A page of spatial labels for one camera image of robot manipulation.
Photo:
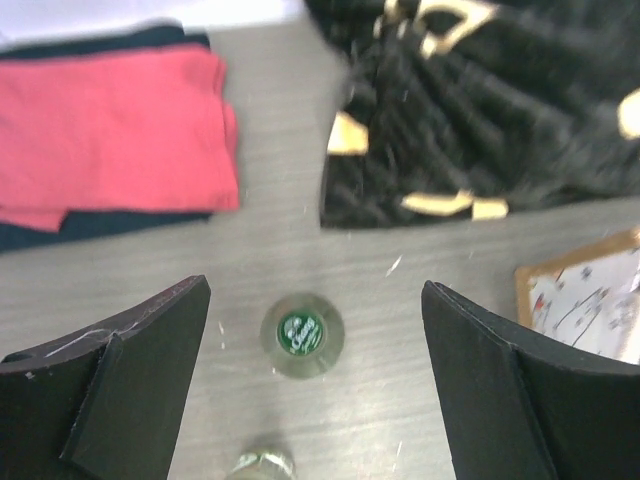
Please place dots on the red folded cloth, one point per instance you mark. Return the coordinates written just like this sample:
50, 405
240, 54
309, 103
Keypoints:
145, 130

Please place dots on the clear glass bottle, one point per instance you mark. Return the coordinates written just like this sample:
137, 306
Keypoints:
263, 461
303, 335

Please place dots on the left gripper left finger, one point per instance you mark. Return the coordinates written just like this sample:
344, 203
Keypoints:
106, 401

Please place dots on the dark navy folded cloth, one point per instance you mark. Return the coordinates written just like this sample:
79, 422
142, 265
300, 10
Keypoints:
79, 226

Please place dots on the black floral blanket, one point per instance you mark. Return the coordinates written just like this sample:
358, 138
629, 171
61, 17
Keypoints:
478, 109

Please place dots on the canvas tote bag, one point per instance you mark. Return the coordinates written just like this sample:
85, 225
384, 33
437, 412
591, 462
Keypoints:
587, 298

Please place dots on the clear glass bottle near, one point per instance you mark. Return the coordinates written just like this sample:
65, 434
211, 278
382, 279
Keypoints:
263, 461

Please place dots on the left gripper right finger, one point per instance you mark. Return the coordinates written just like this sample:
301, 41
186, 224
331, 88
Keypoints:
519, 405

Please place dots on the clear glass bottle far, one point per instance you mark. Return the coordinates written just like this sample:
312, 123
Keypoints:
303, 335

